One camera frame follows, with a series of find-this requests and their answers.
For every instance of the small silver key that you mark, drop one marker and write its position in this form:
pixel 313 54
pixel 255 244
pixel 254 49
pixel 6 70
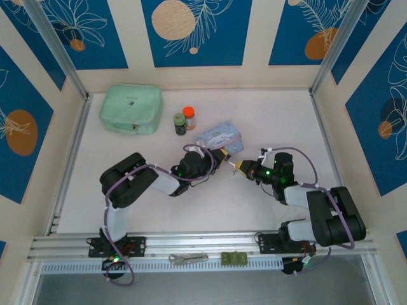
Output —
pixel 233 171

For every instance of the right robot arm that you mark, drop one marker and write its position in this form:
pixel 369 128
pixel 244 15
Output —
pixel 324 209

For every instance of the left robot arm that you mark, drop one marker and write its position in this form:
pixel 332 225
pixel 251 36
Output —
pixel 133 184

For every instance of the light blue plastic packet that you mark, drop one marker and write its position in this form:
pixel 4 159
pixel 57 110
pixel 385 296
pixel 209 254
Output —
pixel 219 135

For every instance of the green lid jar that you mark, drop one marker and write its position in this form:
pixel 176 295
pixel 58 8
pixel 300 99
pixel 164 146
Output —
pixel 179 124

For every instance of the orange lid jar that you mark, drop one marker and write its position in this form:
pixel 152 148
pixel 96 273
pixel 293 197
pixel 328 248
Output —
pixel 189 118

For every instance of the green square block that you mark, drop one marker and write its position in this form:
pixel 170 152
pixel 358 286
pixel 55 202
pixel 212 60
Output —
pixel 243 257
pixel 234 257
pixel 225 257

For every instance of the mint green zipper pouch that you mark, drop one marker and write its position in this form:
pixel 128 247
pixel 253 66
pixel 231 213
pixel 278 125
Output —
pixel 130 108

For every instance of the silver wrench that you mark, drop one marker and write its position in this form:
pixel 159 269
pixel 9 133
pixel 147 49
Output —
pixel 186 258

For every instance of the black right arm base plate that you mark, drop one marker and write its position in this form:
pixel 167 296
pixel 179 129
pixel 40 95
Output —
pixel 270 244

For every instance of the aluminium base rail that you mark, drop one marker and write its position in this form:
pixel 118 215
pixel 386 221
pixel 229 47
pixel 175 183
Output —
pixel 197 243

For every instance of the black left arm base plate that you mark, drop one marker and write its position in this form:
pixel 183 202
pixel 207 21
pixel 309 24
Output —
pixel 136 246

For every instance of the aluminium frame post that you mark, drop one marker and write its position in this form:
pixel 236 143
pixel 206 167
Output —
pixel 57 51
pixel 340 44

